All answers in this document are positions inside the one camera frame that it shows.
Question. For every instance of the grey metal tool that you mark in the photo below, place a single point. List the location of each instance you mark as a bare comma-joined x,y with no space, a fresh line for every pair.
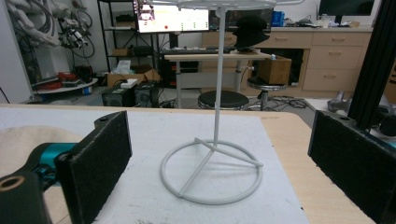
337,104

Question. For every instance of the brown wooden box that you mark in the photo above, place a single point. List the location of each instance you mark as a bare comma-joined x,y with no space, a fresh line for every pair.
275,71

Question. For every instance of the black shelf rack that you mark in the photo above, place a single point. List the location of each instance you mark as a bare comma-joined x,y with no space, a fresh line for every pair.
107,31

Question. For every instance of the wooden drawer cabinet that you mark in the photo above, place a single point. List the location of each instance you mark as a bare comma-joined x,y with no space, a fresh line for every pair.
336,59

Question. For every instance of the black computer tower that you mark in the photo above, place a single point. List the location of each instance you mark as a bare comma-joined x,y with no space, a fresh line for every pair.
118,97

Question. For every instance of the open cardboard box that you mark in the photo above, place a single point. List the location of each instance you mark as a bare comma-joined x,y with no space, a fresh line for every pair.
116,79

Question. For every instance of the black hat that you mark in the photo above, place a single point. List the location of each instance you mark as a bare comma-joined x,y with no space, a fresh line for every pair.
250,32

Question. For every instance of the white table mat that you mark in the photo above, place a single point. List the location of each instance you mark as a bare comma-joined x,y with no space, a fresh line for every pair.
155,130

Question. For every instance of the black keyboard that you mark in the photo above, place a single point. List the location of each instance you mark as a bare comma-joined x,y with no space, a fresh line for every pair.
186,50

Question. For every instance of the black round stool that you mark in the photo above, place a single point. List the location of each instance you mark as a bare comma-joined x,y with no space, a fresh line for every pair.
232,99
264,84

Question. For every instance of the lit computer monitor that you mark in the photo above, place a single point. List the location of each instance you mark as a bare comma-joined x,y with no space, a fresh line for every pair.
180,20

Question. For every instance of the black aluminium post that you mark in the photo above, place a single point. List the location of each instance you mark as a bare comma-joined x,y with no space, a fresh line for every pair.
370,68

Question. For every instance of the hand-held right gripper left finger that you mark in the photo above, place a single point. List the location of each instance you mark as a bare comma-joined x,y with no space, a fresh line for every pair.
93,168

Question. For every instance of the round white table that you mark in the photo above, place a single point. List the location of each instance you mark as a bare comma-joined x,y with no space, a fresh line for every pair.
65,88

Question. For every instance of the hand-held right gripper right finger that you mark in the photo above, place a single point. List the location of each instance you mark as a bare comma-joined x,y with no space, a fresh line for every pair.
351,155

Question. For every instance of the beige hat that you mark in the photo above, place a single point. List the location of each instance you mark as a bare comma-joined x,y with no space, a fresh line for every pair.
18,146

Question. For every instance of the blue box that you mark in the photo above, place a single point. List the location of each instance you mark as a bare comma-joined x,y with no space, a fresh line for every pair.
278,18

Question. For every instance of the dark computer monitor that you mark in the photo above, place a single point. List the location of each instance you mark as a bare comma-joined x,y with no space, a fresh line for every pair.
345,6

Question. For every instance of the light wooden desk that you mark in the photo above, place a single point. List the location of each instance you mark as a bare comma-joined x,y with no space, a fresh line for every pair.
199,57

